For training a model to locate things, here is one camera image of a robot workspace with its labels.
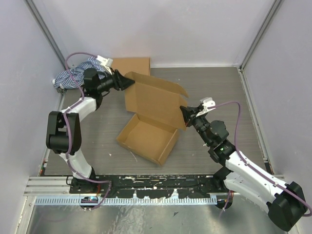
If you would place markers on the right aluminium corner post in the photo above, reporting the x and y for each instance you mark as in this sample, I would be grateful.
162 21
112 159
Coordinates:
262 30

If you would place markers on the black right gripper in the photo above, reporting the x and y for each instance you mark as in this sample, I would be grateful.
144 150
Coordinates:
187 111

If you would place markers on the white slotted cable duct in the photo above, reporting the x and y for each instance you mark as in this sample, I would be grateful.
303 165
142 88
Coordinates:
93 201

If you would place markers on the left aluminium corner post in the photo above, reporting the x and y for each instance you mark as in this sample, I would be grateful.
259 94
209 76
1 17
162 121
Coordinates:
45 30

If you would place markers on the closed brown cardboard box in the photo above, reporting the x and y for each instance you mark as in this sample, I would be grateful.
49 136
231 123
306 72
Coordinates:
139 65

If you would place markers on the blue white striped cloth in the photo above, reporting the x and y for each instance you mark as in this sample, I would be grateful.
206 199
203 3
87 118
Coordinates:
74 77

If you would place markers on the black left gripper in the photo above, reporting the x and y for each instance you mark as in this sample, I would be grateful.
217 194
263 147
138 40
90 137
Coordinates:
120 82

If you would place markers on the aluminium corner post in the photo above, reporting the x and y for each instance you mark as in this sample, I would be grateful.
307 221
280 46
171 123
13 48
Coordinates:
262 30
45 30

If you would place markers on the brown cardboard box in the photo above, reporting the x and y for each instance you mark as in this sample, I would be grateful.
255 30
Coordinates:
154 129
139 65

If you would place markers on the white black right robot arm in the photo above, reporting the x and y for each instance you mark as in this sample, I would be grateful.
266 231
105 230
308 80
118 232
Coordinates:
284 202

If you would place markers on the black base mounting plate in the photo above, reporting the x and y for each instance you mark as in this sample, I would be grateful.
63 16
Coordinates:
150 186

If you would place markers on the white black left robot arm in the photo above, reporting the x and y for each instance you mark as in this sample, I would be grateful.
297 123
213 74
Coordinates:
64 135

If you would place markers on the aluminium front frame rail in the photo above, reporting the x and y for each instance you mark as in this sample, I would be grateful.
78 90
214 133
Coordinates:
49 185

